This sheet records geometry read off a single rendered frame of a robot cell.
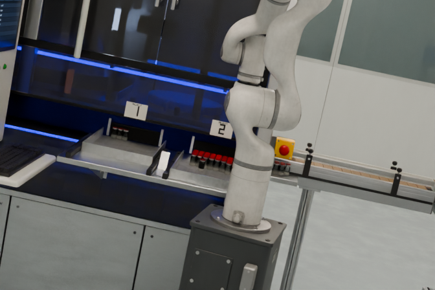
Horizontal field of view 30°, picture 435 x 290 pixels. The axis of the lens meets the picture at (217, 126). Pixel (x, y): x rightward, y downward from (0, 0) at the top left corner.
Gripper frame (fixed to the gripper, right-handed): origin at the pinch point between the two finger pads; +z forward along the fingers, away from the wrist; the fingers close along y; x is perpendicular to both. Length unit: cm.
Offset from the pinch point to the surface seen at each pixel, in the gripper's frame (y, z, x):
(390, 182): -62, 17, -46
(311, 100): -52, 43, -495
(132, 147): 39, 22, -31
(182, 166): 17.7, 22.1, -18.3
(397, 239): -125, 110, -313
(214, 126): 10.0, 7.8, -34.9
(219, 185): 2.6, 21.0, 2.5
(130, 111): 43, 9, -35
